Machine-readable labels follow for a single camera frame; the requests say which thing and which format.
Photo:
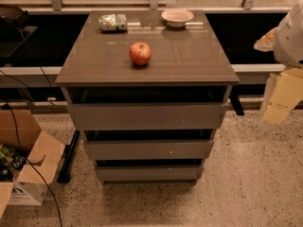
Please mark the white bowl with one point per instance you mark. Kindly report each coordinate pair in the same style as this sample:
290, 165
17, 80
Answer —
177, 17

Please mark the red apple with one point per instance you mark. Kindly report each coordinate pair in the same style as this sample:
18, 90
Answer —
140, 53

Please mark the black table leg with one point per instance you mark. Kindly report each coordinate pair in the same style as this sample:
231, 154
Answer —
68, 154

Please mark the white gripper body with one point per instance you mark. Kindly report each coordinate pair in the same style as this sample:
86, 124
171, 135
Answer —
290, 44

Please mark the green white snack bag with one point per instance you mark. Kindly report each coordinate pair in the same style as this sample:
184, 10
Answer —
113, 22

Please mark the black device on shelf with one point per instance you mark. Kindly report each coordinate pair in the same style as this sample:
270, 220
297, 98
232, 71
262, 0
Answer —
13, 16

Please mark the cardboard box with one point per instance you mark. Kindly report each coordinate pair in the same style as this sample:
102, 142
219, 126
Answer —
32, 154

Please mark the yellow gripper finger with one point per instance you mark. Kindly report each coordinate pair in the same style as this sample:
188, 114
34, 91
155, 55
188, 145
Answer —
275, 114
267, 42

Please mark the grey drawer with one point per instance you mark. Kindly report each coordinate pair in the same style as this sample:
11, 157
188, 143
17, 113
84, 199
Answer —
146, 150
110, 117
188, 173

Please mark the grey bottom drawer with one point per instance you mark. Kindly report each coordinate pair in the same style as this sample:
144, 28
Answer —
188, 173

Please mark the grey drawer cabinet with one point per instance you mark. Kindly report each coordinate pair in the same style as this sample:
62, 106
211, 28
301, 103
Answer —
187, 66

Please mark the green packages in box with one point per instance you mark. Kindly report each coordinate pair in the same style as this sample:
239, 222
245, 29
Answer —
12, 161

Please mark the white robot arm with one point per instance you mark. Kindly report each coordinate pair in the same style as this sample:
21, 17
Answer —
289, 48

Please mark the grey top drawer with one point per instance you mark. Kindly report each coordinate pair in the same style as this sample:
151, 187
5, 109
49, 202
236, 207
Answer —
110, 117

